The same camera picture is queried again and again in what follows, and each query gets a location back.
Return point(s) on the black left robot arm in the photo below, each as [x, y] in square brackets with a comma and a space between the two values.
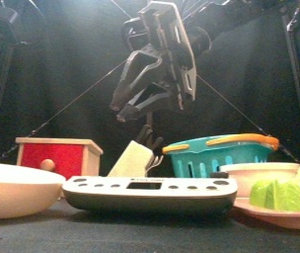
[2, 23]

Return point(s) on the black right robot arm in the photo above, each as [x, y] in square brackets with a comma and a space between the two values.
[226, 16]

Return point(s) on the white toy pot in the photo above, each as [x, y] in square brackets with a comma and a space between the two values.
[257, 176]

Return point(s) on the cream wooden knife block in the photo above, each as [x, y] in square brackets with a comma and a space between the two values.
[130, 163]

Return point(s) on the silver toy fork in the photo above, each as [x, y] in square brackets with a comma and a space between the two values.
[154, 162]

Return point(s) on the red wooden drawer box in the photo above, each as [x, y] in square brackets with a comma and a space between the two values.
[62, 154]

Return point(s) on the white black toy scale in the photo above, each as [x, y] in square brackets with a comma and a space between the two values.
[148, 194]

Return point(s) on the cream white bowl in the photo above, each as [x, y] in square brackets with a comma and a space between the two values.
[14, 191]

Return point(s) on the pink plate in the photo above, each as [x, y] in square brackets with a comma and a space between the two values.
[280, 218]

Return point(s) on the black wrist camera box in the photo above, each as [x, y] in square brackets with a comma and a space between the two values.
[132, 34]

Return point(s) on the black frame pole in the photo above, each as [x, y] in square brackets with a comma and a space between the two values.
[297, 82]

